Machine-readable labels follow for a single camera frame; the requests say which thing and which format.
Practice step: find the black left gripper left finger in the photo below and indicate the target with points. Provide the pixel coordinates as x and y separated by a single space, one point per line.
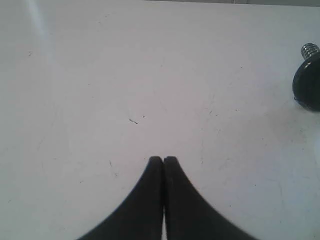
140 215

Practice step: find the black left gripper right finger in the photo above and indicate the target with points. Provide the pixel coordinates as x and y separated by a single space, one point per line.
188 216

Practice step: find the chrome dumbbell bar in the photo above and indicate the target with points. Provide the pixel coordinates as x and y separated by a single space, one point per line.
308 50

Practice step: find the black far weight plate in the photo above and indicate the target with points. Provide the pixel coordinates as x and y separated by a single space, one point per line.
306 83

